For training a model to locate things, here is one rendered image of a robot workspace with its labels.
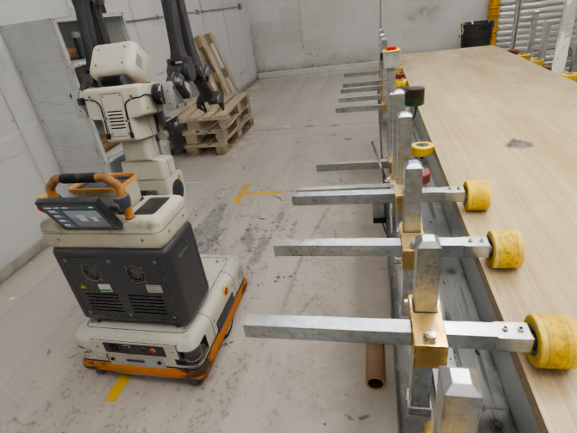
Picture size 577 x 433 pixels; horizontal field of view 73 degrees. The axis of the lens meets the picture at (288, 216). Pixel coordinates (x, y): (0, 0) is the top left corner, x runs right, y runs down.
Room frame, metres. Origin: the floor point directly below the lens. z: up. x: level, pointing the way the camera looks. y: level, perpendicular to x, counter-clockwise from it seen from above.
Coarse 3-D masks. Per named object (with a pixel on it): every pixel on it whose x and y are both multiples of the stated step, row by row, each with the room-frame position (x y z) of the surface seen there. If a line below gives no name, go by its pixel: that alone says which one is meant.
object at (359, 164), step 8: (360, 160) 1.46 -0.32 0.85; (368, 160) 1.45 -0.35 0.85; (376, 160) 1.44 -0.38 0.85; (384, 160) 1.43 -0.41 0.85; (424, 160) 1.37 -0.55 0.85; (320, 168) 1.48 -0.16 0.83; (328, 168) 1.47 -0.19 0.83; (336, 168) 1.46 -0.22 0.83; (344, 168) 1.45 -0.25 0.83; (352, 168) 1.44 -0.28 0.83; (360, 168) 1.44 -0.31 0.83; (368, 168) 1.43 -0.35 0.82; (376, 168) 1.42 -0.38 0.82
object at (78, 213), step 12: (36, 204) 1.28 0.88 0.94; (48, 204) 1.26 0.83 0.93; (60, 204) 1.25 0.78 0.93; (72, 204) 1.24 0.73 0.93; (84, 204) 1.23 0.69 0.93; (96, 204) 1.22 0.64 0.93; (108, 204) 1.28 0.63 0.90; (120, 204) 1.27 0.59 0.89; (60, 216) 1.30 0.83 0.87; (72, 216) 1.28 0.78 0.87; (84, 216) 1.27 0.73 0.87; (96, 216) 1.25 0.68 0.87; (108, 216) 1.24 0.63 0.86; (72, 228) 1.33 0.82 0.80; (84, 228) 1.31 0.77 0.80; (96, 228) 1.30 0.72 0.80; (108, 228) 1.28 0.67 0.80; (120, 228) 1.28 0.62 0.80
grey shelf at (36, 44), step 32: (32, 32) 3.08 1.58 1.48; (64, 32) 3.75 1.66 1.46; (128, 32) 3.88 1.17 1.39; (32, 64) 3.11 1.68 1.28; (64, 64) 3.04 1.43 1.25; (32, 96) 3.14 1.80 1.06; (64, 96) 3.07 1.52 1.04; (64, 128) 3.09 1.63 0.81; (96, 128) 3.70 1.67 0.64; (64, 160) 3.13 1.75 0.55; (96, 160) 3.05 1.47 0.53
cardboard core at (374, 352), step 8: (368, 344) 1.22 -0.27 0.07; (376, 344) 1.21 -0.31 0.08; (368, 352) 1.17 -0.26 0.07; (376, 352) 1.16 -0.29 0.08; (368, 360) 1.13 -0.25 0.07; (376, 360) 1.12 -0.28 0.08; (384, 360) 1.14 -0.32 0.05; (368, 368) 1.09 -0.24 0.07; (376, 368) 1.08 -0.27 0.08; (384, 368) 1.10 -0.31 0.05; (368, 376) 1.05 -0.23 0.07; (376, 376) 1.04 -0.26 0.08; (384, 376) 1.05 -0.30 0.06; (368, 384) 1.05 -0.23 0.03; (376, 384) 1.06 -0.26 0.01; (384, 384) 1.03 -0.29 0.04
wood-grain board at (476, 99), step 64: (448, 64) 2.91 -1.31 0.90; (512, 64) 2.60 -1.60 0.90; (448, 128) 1.55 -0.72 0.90; (512, 128) 1.44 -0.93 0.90; (576, 128) 1.35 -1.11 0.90; (512, 192) 0.94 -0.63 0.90; (576, 192) 0.89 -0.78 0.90; (576, 256) 0.64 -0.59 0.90; (512, 320) 0.49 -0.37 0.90; (576, 320) 0.47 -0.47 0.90; (576, 384) 0.35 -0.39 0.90
